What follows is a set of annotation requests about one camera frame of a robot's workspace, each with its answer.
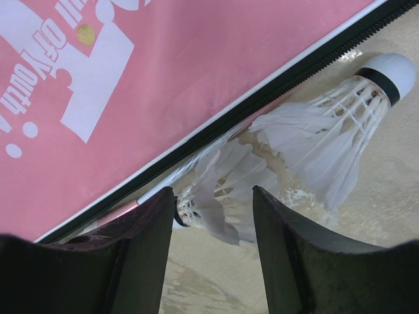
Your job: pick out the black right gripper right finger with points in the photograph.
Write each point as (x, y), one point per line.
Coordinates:
(308, 268)

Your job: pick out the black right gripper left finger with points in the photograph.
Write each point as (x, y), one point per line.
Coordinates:
(117, 268)

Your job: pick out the white feather shuttlecock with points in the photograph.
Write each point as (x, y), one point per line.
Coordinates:
(219, 200)
(321, 141)

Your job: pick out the pink racket under bag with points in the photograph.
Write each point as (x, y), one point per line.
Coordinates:
(178, 173)

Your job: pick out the pink racket cover bag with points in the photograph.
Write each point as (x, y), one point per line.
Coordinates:
(98, 96)

